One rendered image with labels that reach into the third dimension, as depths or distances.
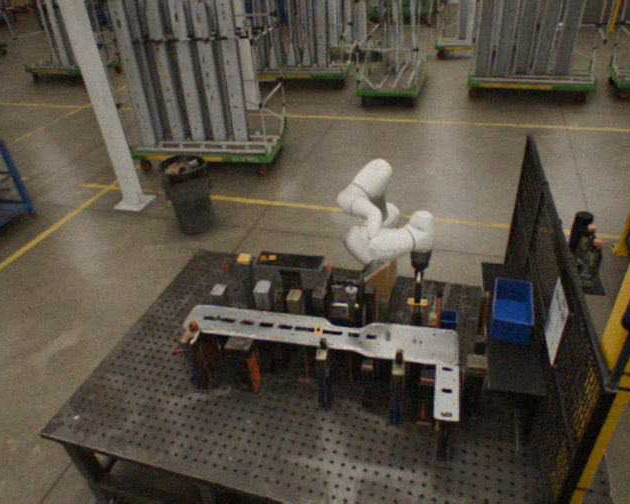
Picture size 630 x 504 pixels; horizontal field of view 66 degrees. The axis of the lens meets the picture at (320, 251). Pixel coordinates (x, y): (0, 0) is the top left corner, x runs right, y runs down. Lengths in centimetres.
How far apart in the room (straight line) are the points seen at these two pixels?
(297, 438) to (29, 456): 196
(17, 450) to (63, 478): 44
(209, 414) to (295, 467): 53
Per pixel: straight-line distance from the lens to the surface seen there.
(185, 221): 524
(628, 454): 354
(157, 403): 272
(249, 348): 237
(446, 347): 237
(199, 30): 644
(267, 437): 244
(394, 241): 186
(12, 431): 401
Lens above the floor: 269
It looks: 35 degrees down
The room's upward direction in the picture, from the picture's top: 5 degrees counter-clockwise
